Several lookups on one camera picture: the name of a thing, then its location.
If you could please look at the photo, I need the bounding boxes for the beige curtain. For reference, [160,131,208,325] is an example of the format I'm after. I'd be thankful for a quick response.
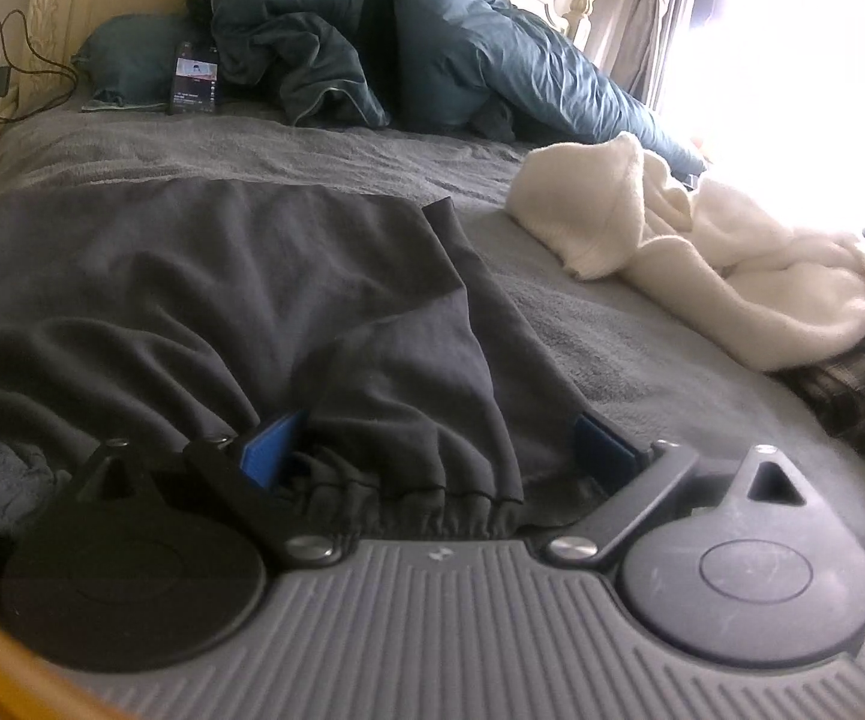
[586,0,711,113]

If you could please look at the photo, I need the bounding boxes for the bright window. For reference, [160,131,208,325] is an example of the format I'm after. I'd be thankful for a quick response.
[650,0,865,241]

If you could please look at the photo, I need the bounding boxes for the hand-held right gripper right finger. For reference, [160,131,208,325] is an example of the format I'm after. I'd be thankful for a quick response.
[541,414,810,565]

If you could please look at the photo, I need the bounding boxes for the black smartphone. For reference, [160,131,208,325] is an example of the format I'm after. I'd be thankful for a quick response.
[169,41,221,117]

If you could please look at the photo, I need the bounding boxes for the white fleece garment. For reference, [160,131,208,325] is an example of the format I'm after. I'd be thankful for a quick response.
[506,131,865,372]

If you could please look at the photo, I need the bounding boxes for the grey bed blanket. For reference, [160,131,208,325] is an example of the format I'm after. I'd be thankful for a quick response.
[0,101,865,616]

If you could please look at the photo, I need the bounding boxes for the dark grey pants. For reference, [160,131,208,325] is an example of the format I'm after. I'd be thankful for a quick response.
[0,176,602,541]

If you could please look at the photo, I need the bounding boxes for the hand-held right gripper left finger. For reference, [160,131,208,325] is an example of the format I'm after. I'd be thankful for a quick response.
[73,409,347,568]

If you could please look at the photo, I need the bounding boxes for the black charger cable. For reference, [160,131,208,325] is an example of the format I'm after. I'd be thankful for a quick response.
[0,9,83,132]

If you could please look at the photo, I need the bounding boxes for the teal pillow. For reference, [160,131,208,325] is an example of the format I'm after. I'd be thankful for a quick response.
[73,13,212,110]

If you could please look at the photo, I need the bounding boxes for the teal duvet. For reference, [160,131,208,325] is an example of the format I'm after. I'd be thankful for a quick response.
[185,0,707,181]

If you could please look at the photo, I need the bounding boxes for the dark plaid garment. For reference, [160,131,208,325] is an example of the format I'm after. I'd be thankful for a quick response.
[773,349,865,473]

